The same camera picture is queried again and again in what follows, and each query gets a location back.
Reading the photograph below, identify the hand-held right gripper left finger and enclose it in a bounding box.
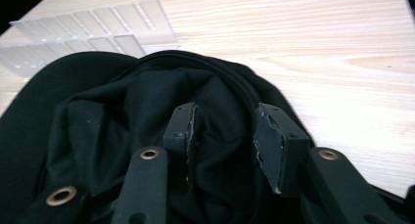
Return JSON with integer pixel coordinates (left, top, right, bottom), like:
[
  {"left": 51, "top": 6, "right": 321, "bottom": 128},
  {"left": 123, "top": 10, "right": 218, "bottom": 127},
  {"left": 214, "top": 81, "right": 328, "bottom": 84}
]
[{"left": 162, "top": 102, "right": 200, "bottom": 189}]

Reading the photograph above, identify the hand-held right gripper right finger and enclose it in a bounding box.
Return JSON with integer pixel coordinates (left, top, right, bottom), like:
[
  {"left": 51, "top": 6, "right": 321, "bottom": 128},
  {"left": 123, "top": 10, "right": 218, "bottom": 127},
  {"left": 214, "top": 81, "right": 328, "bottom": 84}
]
[{"left": 252, "top": 102, "right": 312, "bottom": 199}]

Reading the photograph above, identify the black cloth garment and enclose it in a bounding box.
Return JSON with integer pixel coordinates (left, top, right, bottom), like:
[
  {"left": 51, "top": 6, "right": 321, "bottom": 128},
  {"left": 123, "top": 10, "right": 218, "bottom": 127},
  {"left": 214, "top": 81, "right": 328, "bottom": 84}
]
[{"left": 0, "top": 49, "right": 316, "bottom": 224}]

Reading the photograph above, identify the clear plastic divider organizer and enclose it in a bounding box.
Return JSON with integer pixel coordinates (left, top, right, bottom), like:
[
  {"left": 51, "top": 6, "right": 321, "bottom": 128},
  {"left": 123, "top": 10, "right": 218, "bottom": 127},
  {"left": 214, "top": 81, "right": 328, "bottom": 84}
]
[{"left": 0, "top": 0, "right": 180, "bottom": 79}]

